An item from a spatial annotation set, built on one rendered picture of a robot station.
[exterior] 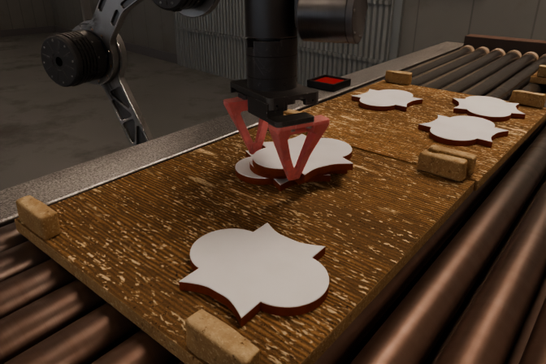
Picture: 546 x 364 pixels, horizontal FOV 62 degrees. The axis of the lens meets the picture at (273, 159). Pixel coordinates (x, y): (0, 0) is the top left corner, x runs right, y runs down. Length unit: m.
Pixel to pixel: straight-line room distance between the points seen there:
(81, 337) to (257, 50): 0.32
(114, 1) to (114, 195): 1.18
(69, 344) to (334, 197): 0.31
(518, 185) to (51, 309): 0.56
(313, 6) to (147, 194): 0.28
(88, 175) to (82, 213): 0.15
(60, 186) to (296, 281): 0.38
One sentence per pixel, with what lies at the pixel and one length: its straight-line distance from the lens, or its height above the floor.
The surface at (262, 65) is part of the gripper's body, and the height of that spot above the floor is 1.09.
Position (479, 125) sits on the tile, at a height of 0.95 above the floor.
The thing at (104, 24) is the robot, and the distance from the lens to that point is 1.73.
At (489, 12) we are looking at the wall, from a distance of 3.44.
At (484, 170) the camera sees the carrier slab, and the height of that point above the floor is 0.94.
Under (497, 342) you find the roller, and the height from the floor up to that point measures 0.92.
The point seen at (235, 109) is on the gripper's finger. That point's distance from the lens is 0.57.
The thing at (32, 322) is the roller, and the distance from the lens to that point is 0.44.
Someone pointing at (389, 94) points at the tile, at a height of 0.95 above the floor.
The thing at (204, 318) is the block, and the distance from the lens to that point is 0.33.
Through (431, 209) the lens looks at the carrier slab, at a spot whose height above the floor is 0.94.
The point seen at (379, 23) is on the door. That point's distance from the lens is 3.78.
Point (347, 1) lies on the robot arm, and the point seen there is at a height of 1.15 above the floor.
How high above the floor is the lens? 1.19
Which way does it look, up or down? 23 degrees down
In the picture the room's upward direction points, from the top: straight up
